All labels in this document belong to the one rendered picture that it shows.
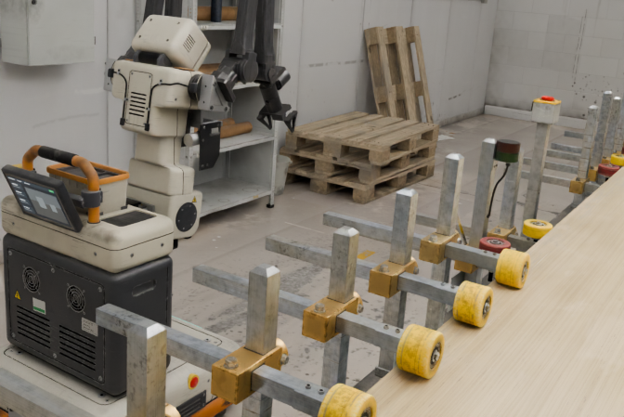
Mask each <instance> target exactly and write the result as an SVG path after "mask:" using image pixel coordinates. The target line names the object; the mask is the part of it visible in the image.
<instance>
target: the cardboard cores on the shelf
mask: <svg viewBox="0 0 624 417"><path fill-rule="evenodd" d="M237 12H238V7H222V19H221V20H236V19H237ZM197 20H211V7H199V6H198V12H197ZM220 64H221V63H212V64H202V65H201V66H200V68H199V69H198V70H197V72H202V73H204V74H209V75H211V73H212V72H213V71H217V69H218V66H219V65H220ZM217 121H222V122H223V126H221V129H220V139H221V138H225V137H233V136H237V135H241V134H246V133H250V132H251V131H252V129H253V126H252V124H251V123H250V122H243V123H238V124H235V121H234V119H232V118H227V119H221V120H217Z"/></svg>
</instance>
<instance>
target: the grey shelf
mask: <svg viewBox="0 0 624 417"><path fill-rule="evenodd" d="M211 2H212V0H183V2H182V18H185V19H191V20H193V21H194V22H195V23H196V24H197V26H198V27H199V29H200V30H201V32H202V33H203V35H204V36H205V37H206V39H207V41H208V42H209V44H210V45H211V49H210V51H209V53H208V54H207V56H206V58H205V59H204V61H203V63H202V64H212V63H221V61H222V59H223V58H224V57H225V55H226V50H227V49H230V48H231V46H232V43H233V42H232V41H233V39H234V33H235V27H236V21H235V20H221V22H211V21H210V20H197V12H198V6H199V7H210V6H211ZM238 4H239V0H237V5H236V0H222V7H237V6H238ZM145 5H146V0H141V18H140V0H136V34H137V32H138V31H139V29H140V24H141V26H142V23H143V18H144V12H145ZM190 12H191V13H190ZM284 13H285V0H275V11H274V36H273V46H274V53H275V62H276V66H281V62H282V45H283V29H284ZM232 35H233V36H232ZM278 37H279V44H278ZM232 38H233V39H232ZM277 53H278V61H277ZM234 85H235V86H234V87H233V93H234V95H235V97H236V99H235V100H234V101H233V102H227V104H228V106H229V105H230V106H229V107H230V109H229V111H228V112H225V114H224V113H223V112H220V111H203V117H204V118H208V119H213V120H221V119H227V118H232V119H234V121H235V124H238V123H243V122H250V123H251V124H252V126H253V129H252V131H251V132H250V133H246V134H241V135H237V136H233V137H225V138H221V139H220V153H219V157H218V159H217V161H216V163H215V164H214V167H213V168H209V169H205V170H201V171H199V159H200V145H197V146H192V147H182V148H181V151H180V158H179V163H180V164H182V165H185V166H188V167H190V168H193V169H194V171H195V176H194V183H193V189H195V190H197V191H200V192H201V194H202V199H201V213H200V217H202V216H205V215H208V214H210V213H213V212H217V211H221V210H224V209H228V208H230V207H233V206H236V205H239V204H242V203H245V202H249V201H252V200H255V199H258V198H260V197H263V196H266V195H269V204H267V205H266V207H267V208H273V207H274V188H275V172H276V156H277V140H278V124H279V121H276V120H274V126H273V120H272V117H271V122H272V128H271V130H269V129H268V128H267V127H266V126H265V125H264V124H262V123H261V122H259V121H258V120H257V119H256V117H257V116H258V115H259V111H260V110H261V109H262V108H263V107H264V106H265V102H264V100H263V97H262V94H261V91H260V88H259V85H260V84H256V83H254V82H251V83H246V85H244V84H243V83H242V82H237V83H236V84H234ZM231 108H232V116H231ZM272 140H273V143H272ZM271 151H272V160H271ZM229 153H230V160H229ZM222 159H223V162H222ZM270 168H271V175H270ZM228 175H229V177H228ZM269 184H270V187H269Z"/></svg>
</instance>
